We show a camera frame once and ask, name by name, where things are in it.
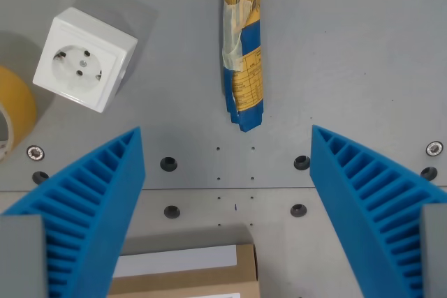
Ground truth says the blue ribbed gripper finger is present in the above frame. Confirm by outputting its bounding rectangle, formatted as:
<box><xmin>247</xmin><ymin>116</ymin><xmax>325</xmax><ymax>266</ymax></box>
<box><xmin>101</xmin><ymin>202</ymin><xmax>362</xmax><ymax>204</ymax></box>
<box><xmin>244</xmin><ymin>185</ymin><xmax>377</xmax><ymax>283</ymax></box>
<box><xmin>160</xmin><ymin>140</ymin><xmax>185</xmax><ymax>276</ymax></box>
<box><xmin>309</xmin><ymin>124</ymin><xmax>447</xmax><ymax>298</ymax></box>
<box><xmin>0</xmin><ymin>126</ymin><xmax>146</xmax><ymax>298</ymax></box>

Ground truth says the blue and yellow bag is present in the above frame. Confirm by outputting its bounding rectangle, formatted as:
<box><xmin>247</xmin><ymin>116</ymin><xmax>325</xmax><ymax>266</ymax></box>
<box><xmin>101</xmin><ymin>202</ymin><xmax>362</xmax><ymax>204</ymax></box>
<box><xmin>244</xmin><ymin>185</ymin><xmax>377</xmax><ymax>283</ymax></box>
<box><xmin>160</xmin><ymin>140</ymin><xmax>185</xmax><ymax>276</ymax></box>
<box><xmin>221</xmin><ymin>0</ymin><xmax>265</xmax><ymax>133</ymax></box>

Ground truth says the silver hex screw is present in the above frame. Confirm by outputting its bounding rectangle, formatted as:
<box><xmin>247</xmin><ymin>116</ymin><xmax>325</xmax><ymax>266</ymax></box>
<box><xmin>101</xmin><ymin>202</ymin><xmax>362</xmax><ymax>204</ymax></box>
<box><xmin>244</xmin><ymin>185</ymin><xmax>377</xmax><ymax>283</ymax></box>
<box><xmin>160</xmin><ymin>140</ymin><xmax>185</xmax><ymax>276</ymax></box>
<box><xmin>27</xmin><ymin>144</ymin><xmax>45</xmax><ymax>162</ymax></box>
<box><xmin>425</xmin><ymin>140</ymin><xmax>444</xmax><ymax>157</ymax></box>

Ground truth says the yellow adhesive tape roll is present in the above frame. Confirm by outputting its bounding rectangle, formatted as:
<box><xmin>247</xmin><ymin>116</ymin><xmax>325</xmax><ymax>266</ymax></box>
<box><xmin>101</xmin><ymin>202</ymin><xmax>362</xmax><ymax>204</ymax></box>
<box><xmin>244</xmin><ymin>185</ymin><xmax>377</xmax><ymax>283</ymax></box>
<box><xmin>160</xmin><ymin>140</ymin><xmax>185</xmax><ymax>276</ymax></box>
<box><xmin>0</xmin><ymin>65</ymin><xmax>38</xmax><ymax>163</ymax></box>

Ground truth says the brown cardboard box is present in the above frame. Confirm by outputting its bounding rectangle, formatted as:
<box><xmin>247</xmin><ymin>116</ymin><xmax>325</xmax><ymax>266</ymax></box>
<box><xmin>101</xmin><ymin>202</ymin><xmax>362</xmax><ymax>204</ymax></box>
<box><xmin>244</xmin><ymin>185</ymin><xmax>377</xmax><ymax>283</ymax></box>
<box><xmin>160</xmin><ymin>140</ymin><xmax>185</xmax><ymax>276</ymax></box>
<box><xmin>108</xmin><ymin>243</ymin><xmax>261</xmax><ymax>298</ymax></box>

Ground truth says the white electrical socket box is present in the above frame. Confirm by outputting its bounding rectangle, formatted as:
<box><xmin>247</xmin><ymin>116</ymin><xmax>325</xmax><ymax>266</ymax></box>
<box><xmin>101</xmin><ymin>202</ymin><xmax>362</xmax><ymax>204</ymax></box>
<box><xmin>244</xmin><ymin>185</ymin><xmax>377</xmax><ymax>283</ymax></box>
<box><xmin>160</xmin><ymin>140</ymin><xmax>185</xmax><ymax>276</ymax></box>
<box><xmin>32</xmin><ymin>6</ymin><xmax>139</xmax><ymax>114</ymax></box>

